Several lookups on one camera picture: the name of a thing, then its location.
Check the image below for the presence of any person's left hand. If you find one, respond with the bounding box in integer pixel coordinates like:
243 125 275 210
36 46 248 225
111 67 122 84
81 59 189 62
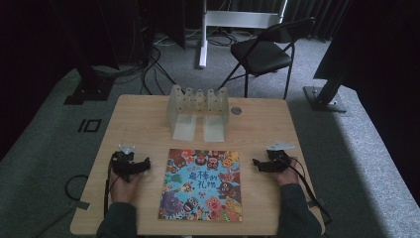
109 168 145 204

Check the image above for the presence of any right hand-held gripper cable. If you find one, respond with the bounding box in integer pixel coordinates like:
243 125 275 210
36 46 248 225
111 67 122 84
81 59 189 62
280 155 334 226

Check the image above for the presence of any dark curtain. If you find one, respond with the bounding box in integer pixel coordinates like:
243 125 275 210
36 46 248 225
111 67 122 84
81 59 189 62
283 0 353 42

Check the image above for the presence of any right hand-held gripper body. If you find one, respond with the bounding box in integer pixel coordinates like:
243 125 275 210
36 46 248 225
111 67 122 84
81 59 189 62
265 141 296 174

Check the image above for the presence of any left hand-held gripper cable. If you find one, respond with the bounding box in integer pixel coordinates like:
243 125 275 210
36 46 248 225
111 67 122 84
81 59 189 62
102 158 115 220

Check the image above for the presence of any hand-held gripper cable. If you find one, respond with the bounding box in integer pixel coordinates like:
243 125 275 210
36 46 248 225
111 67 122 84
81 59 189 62
280 155 334 226
102 158 115 220

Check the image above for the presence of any black stand with base plate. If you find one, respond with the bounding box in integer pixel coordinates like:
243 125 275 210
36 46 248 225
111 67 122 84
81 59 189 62
302 0 356 114
49 0 121 106

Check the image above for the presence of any white metal stand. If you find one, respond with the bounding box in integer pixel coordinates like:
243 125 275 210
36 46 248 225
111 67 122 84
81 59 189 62
197 0 289 69

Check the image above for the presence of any colourful picture book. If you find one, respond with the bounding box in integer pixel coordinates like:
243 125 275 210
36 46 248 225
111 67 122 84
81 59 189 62
157 148 244 223

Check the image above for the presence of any black cable loop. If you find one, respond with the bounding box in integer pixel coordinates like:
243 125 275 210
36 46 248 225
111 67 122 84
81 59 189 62
63 174 89 202

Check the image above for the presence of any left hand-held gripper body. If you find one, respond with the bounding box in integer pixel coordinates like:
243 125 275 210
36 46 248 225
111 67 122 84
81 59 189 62
110 143 137 182

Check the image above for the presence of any clear acrylic book rack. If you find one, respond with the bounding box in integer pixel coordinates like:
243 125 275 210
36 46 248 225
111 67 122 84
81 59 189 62
165 83 231 144

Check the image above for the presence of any bundle of black floor cables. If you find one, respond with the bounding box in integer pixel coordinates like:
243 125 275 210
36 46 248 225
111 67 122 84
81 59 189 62
92 29 239 96

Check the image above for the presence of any black folding chair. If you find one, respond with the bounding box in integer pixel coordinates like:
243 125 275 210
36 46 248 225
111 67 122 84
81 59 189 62
217 17 317 100

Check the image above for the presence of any grey tape piece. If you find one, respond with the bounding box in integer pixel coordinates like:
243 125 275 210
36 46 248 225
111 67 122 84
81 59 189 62
67 199 91 211

